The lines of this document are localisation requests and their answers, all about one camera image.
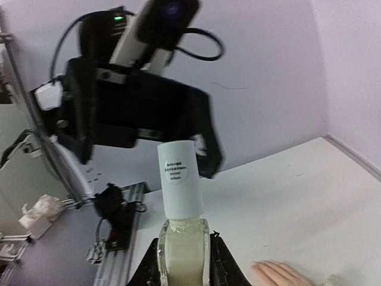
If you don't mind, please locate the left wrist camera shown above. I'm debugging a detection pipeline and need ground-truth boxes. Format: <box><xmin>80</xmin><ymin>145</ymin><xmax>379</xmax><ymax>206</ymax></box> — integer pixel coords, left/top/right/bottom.
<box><xmin>110</xmin><ymin>1</ymin><xmax>201</xmax><ymax>76</ymax></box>

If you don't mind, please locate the black left camera cable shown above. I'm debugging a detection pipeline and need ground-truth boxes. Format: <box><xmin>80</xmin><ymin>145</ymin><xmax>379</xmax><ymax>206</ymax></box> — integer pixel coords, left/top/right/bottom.
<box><xmin>175</xmin><ymin>27</ymin><xmax>224</xmax><ymax>62</ymax></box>

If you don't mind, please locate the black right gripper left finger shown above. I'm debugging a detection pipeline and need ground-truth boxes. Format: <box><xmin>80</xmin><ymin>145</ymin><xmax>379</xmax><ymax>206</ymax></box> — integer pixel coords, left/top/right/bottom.
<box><xmin>126</xmin><ymin>238</ymin><xmax>161</xmax><ymax>286</ymax></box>

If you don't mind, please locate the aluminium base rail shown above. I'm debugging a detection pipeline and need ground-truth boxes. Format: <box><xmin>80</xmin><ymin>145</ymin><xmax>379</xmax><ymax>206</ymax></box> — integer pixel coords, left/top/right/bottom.
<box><xmin>59</xmin><ymin>182</ymin><xmax>150</xmax><ymax>285</ymax></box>

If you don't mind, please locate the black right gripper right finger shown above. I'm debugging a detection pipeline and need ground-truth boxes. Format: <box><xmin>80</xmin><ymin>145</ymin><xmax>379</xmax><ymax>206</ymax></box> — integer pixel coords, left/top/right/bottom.
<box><xmin>210</xmin><ymin>231</ymin><xmax>252</xmax><ymax>286</ymax></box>

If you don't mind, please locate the crumpled tissue box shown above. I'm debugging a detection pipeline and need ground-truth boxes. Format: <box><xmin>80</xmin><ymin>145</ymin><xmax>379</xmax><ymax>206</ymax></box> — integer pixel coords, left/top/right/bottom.
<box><xmin>18</xmin><ymin>194</ymin><xmax>64</xmax><ymax>240</ymax></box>

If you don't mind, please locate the white nail polish cap brush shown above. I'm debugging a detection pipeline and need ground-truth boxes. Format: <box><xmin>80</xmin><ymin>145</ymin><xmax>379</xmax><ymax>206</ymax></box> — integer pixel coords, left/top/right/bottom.
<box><xmin>157</xmin><ymin>140</ymin><xmax>204</xmax><ymax>220</ymax></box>

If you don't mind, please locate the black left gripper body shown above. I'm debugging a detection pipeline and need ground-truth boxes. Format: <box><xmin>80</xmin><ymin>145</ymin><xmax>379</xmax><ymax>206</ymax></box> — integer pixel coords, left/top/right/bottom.
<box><xmin>56</xmin><ymin>58</ymin><xmax>167</xmax><ymax>150</ymax></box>

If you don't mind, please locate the mannequin hand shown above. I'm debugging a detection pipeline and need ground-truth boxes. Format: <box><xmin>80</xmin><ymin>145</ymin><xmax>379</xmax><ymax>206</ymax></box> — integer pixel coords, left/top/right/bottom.
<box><xmin>252</xmin><ymin>261</ymin><xmax>315</xmax><ymax>286</ymax></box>

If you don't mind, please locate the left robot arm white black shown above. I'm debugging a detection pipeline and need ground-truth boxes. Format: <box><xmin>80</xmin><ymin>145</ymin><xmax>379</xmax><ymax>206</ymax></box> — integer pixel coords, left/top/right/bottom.
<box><xmin>41</xmin><ymin>2</ymin><xmax>223</xmax><ymax>178</ymax></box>

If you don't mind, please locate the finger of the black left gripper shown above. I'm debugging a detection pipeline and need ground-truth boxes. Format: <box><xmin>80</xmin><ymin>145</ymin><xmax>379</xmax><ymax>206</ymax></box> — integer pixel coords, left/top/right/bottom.
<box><xmin>161</xmin><ymin>80</ymin><xmax>223</xmax><ymax>179</ymax></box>
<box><xmin>64</xmin><ymin>58</ymin><xmax>97</xmax><ymax>164</ymax></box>

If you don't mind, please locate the clear nail polish bottle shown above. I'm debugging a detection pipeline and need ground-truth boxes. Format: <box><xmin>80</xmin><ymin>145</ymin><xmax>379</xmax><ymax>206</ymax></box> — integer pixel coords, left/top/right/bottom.
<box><xmin>157</xmin><ymin>217</ymin><xmax>211</xmax><ymax>285</ymax></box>

